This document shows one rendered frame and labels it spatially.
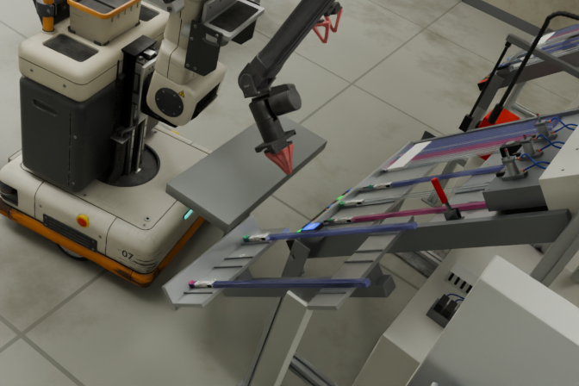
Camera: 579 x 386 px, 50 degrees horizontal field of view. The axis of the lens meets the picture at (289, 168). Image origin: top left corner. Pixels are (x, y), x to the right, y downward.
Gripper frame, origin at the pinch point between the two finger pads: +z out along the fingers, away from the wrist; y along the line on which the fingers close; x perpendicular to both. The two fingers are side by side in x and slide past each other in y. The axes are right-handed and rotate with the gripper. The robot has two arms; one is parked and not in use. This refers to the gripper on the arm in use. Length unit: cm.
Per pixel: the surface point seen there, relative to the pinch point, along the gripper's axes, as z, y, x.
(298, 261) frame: 23.7, -4.6, 4.7
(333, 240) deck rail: 20.6, -0.2, -5.5
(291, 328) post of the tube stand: 30.2, -24.6, -5.3
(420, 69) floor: 30, 259, 100
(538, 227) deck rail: 21, -1, -59
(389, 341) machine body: 51, -1, -11
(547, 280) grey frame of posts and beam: 30, -5, -59
